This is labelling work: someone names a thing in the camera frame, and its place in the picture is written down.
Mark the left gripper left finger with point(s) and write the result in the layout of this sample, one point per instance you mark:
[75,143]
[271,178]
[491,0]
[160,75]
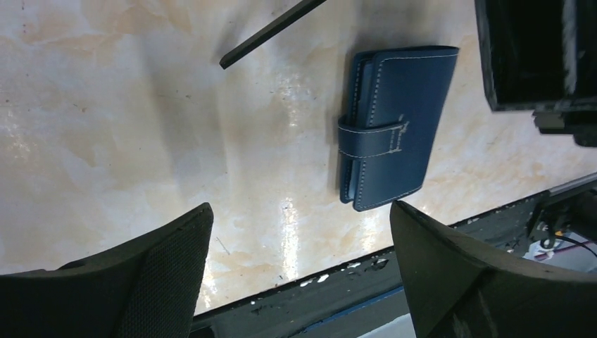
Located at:
[145,287]

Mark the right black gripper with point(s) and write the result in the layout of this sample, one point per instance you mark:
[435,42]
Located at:
[540,56]

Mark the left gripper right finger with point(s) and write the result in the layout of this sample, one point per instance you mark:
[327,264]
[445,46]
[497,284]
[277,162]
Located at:
[458,286]

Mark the dark blue card holder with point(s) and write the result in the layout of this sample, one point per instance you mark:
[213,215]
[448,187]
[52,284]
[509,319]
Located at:
[385,137]

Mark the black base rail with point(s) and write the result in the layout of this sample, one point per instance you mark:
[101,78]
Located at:
[357,297]

